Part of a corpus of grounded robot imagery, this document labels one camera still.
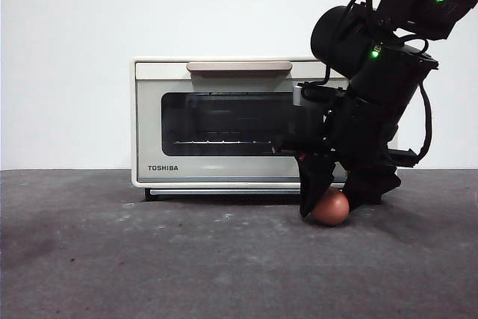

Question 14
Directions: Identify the brown egg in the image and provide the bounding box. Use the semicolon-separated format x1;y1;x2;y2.
311;188;350;227

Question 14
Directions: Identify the glass-windowed oven door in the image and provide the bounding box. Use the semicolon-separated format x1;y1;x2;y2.
134;60;351;184

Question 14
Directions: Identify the tan oven door handle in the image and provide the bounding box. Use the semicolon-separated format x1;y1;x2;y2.
186;60;293;79

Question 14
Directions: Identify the metal oven crumb tray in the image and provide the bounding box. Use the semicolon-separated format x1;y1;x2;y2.
149;188;305;196

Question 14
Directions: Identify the cream Toshiba toaster oven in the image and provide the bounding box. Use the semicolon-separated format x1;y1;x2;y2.
130;55;399;204

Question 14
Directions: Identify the pale grey camera box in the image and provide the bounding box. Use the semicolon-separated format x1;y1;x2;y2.
292;83;326;109

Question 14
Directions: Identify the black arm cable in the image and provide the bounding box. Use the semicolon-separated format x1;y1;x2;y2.
409;34;434;159

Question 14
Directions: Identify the metal wire oven rack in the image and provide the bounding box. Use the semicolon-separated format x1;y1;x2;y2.
173;139;277;146

